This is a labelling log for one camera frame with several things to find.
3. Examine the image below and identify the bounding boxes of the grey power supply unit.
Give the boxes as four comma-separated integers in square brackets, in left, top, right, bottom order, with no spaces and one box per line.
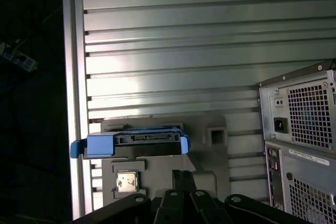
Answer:
[259,70,336,155]

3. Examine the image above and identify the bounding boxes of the white power strip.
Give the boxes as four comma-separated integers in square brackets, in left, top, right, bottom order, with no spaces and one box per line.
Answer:
[0,40,38,73]

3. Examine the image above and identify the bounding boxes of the grey parts rack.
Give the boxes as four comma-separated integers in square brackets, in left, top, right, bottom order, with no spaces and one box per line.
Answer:
[101,115,229,209]

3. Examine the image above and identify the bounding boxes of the silver CPU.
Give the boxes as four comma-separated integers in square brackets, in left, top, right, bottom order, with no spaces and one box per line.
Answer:
[115,170,140,194]

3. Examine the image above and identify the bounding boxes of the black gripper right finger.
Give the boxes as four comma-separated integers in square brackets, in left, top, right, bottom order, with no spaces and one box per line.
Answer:
[183,170,316,224]

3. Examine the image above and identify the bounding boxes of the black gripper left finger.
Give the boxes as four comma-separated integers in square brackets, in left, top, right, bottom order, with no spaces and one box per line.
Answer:
[72,170,186,224]

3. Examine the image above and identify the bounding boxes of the hard disk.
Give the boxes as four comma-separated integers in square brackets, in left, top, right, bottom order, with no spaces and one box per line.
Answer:
[69,126,190,161]

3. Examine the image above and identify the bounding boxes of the black open PC case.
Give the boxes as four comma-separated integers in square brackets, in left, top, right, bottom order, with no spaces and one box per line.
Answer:
[256,60,336,224]

